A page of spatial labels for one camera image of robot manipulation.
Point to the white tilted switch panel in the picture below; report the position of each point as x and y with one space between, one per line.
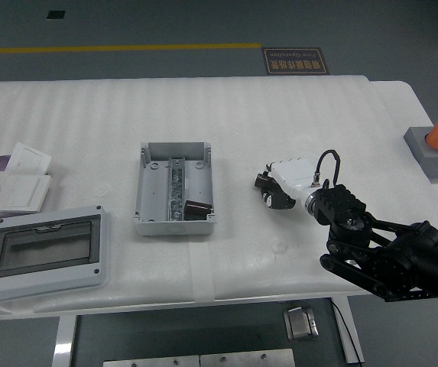
29 158

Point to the white flat switch panel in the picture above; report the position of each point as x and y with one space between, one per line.
23 193

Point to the silver metal device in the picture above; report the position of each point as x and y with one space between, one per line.
300 324

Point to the white table leg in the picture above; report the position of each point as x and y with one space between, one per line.
352 336
65 344

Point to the yellow floor line tape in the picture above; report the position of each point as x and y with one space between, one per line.
127 48

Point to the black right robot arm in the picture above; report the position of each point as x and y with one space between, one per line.
390 252

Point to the grey enclosure lid with window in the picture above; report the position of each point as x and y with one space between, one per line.
50 275

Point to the metal mounting rail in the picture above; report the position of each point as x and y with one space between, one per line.
176 183

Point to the white foam mat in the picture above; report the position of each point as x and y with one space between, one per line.
203 111

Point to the black table control panel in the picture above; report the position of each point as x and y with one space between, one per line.
402 297

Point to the open grey junction box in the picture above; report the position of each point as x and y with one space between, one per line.
195 179

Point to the black floor sign orange text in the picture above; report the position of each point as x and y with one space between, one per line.
296 61

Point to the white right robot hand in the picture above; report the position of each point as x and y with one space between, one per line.
293 174

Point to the large grey metal plate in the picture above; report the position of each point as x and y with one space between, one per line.
247 358

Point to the black square floor plate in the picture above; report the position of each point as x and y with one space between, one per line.
56 14

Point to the small grey metal plate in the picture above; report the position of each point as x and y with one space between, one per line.
150 361

